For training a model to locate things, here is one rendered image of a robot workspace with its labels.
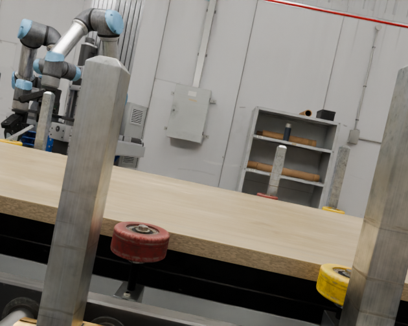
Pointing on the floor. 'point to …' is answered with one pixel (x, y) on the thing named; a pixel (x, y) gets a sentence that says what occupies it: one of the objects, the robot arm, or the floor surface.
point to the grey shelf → (260, 186)
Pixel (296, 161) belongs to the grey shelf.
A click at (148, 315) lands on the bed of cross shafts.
